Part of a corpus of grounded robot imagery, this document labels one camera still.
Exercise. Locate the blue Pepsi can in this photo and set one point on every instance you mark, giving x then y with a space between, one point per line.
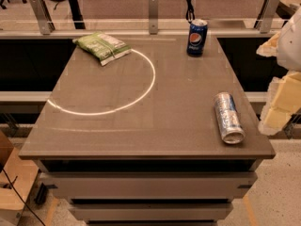
197 37

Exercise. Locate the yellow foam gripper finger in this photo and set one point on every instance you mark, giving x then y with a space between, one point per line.
283 100
269 48

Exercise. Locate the green jalapeno chip bag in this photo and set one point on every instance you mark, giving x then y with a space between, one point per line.
104 47

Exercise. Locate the metal bracket post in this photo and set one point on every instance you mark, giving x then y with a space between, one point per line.
267 17
153 17
43 17

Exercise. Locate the left metal bracket post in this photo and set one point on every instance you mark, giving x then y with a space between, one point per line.
43 17

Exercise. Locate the cardboard box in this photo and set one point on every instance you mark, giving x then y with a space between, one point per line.
17 177

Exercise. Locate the grey table cabinet with drawers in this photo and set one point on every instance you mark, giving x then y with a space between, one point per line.
150 198

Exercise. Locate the right metal bracket post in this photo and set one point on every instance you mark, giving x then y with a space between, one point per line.
267 17

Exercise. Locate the silver blue lying can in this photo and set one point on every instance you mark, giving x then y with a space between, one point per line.
230 128

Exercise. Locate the middle metal bracket post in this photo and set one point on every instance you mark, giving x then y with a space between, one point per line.
153 17

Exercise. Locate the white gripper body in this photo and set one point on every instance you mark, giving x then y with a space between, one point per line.
291 49

